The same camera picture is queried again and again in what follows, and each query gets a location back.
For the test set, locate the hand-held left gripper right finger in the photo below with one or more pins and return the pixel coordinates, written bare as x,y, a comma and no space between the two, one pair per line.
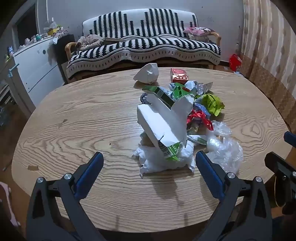
208,176

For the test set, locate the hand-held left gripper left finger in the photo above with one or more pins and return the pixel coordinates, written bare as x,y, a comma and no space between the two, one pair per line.
90,171

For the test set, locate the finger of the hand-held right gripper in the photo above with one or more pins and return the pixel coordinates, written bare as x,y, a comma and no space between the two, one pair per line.
291,138
282,168

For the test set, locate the white plastic bag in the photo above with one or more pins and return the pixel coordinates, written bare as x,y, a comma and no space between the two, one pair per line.
161,162

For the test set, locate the torn green and white carton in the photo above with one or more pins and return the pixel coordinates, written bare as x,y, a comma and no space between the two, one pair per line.
159,122

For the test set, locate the clear plastic bag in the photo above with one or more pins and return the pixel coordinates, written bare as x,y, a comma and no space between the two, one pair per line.
223,148

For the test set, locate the green white flat wrapper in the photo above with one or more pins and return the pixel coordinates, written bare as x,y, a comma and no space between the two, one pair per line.
196,139

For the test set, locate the red shiny wrapper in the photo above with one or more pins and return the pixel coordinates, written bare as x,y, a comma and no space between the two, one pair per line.
198,117

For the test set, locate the blue silver wrapper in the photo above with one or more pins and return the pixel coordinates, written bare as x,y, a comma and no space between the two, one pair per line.
201,107

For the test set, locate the yellow-green snack bag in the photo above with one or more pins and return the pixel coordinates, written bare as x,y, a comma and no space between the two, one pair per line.
211,103

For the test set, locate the pink soft object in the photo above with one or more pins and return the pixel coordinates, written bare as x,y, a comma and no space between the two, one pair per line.
7,199

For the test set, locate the dark blue foil wrapper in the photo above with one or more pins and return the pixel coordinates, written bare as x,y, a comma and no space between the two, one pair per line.
144,98

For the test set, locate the small green carton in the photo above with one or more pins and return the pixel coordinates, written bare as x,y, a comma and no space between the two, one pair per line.
160,93

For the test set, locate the red plastic bag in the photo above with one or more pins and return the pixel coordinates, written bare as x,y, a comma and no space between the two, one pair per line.
235,61

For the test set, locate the beige patterned curtain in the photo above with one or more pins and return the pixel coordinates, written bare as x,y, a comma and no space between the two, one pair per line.
266,46

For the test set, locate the red cigarette box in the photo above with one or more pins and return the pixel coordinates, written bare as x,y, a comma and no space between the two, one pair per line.
178,75

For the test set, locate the crumpled white paper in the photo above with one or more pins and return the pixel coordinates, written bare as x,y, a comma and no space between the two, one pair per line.
146,73

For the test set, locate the white cabinet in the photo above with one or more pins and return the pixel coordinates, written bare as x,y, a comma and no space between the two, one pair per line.
34,67

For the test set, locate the black cabinet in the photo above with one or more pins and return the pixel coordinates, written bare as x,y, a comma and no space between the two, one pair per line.
63,48

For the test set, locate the pinkish crumpled cloth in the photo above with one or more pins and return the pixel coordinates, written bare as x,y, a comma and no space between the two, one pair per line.
89,41

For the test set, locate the pink cushion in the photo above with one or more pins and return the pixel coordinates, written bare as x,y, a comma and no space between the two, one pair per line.
198,31

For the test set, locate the group of small bottles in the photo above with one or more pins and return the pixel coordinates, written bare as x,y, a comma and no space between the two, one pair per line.
31,41

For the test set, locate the yellow box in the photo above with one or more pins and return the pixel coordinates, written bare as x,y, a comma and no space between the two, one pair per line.
53,31

